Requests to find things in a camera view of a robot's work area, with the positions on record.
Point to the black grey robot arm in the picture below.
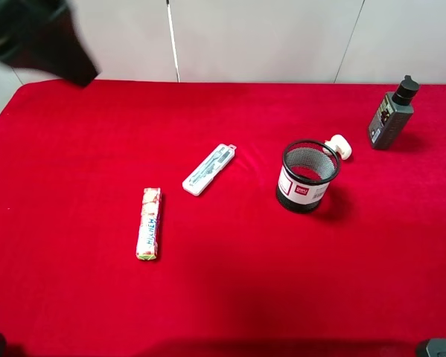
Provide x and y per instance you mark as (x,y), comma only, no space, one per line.
(40,35)

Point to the clear plastic compass case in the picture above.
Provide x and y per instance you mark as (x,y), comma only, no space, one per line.
(205,173)

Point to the black mesh pen cup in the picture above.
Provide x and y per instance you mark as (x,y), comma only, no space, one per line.
(308,167)

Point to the Hi-Chew candy pack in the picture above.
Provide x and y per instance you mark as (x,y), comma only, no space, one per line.
(148,233)

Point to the red tablecloth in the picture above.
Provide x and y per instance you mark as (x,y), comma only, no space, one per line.
(236,273)

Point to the dark grey pump bottle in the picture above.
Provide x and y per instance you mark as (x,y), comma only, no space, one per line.
(392,114)

